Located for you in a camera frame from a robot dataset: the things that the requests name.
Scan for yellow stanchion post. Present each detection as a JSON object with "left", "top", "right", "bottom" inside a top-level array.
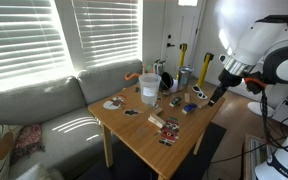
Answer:
[
  {"left": 176, "top": 43, "right": 187, "bottom": 80},
  {"left": 198, "top": 53, "right": 214, "bottom": 87}
]

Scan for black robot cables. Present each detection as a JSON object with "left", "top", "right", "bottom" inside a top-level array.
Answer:
[{"left": 210, "top": 89, "right": 288, "bottom": 165}]

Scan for grey sofa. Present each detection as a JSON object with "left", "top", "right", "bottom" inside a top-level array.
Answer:
[{"left": 0, "top": 60, "right": 142, "bottom": 180}]

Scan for snowman cutout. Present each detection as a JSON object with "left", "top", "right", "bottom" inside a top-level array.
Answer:
[{"left": 103, "top": 95, "right": 125, "bottom": 110}]

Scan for right yellow stanchion post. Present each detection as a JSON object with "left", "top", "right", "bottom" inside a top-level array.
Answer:
[{"left": 198, "top": 53, "right": 214, "bottom": 87}]

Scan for long wooden block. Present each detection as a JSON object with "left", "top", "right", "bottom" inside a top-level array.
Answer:
[{"left": 184, "top": 93, "right": 190, "bottom": 103}]

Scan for small penguin cutout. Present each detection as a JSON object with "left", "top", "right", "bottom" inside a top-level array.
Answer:
[{"left": 124, "top": 109, "right": 139, "bottom": 116}]

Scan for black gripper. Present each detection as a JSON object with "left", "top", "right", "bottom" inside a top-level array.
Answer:
[{"left": 208, "top": 69, "right": 242, "bottom": 106}]

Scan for floral red cloth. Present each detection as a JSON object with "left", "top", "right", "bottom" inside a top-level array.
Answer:
[{"left": 11, "top": 124, "right": 45, "bottom": 164}]

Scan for white door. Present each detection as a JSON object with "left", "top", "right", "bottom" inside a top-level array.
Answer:
[{"left": 161, "top": 0, "right": 205, "bottom": 77}]

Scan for silver metal cup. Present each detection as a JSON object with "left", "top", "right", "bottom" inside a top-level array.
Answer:
[{"left": 178, "top": 66, "right": 194, "bottom": 89}]

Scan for white translucent plastic cup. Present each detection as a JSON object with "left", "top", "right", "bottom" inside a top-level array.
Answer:
[{"left": 139, "top": 73, "right": 161, "bottom": 105}]

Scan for small wooden block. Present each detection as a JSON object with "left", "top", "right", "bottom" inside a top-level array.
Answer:
[{"left": 197, "top": 101, "right": 208, "bottom": 109}]

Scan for wooden table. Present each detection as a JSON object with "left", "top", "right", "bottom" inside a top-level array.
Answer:
[{"left": 88, "top": 86, "right": 225, "bottom": 167}]

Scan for dark floor rug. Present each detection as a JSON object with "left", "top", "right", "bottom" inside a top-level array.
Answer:
[{"left": 76, "top": 123, "right": 226, "bottom": 180}]

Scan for packaged item in plastic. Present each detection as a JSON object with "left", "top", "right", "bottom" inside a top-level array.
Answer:
[{"left": 153, "top": 59, "right": 165, "bottom": 75}]

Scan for santa nutcracker figure cutout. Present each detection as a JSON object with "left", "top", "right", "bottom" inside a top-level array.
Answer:
[{"left": 159, "top": 117, "right": 179, "bottom": 146}]

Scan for blue toy car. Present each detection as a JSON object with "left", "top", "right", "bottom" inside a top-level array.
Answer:
[{"left": 182, "top": 103, "right": 197, "bottom": 114}]

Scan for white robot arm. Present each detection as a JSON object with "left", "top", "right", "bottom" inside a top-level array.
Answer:
[{"left": 208, "top": 15, "right": 288, "bottom": 106}]

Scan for dark toy car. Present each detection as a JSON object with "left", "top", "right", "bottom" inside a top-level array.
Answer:
[{"left": 169, "top": 97, "right": 182, "bottom": 107}]

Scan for orange octopus plush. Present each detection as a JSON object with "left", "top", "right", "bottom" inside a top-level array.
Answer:
[{"left": 124, "top": 65, "right": 153, "bottom": 81}]

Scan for left yellow stanchion post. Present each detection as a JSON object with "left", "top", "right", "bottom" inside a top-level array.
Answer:
[{"left": 176, "top": 43, "right": 187, "bottom": 80}]

